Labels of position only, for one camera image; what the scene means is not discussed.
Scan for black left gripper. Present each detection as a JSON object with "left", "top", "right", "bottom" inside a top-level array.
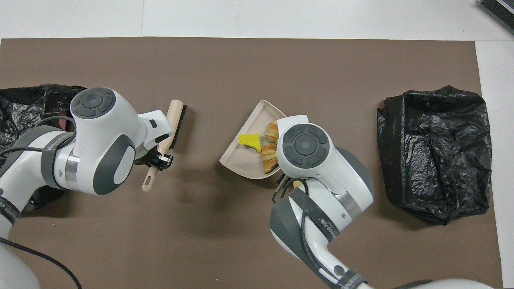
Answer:
[{"left": 136, "top": 148, "right": 174, "bottom": 172}]

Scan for beige brush black bristles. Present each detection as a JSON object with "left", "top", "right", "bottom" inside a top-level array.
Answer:
[{"left": 141, "top": 100, "right": 188, "bottom": 192}]

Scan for beige plastic dustpan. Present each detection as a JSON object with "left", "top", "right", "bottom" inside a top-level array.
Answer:
[{"left": 219, "top": 100, "right": 302, "bottom": 189}]

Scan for yellow wedge sponge piece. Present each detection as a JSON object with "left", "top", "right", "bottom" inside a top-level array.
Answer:
[{"left": 238, "top": 133, "right": 261, "bottom": 154}]

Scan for orange striped bread piece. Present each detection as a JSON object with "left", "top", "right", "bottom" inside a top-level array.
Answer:
[
  {"left": 260, "top": 143, "right": 280, "bottom": 174},
  {"left": 264, "top": 121, "right": 280, "bottom": 144}
]

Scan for black bag with pink bin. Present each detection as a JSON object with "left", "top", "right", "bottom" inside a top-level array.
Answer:
[{"left": 0, "top": 83, "right": 87, "bottom": 212}]

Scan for black trash bag bin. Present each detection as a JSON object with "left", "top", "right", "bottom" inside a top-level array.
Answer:
[{"left": 377, "top": 85, "right": 493, "bottom": 225}]

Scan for brown table mat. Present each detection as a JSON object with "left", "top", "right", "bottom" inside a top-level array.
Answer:
[{"left": 0, "top": 37, "right": 504, "bottom": 289}]

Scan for dark grey ribbed panel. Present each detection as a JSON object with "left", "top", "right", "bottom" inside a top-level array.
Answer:
[{"left": 478, "top": 0, "right": 514, "bottom": 36}]

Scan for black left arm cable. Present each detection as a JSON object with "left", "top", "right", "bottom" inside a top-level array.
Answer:
[{"left": 0, "top": 116, "right": 83, "bottom": 289}]

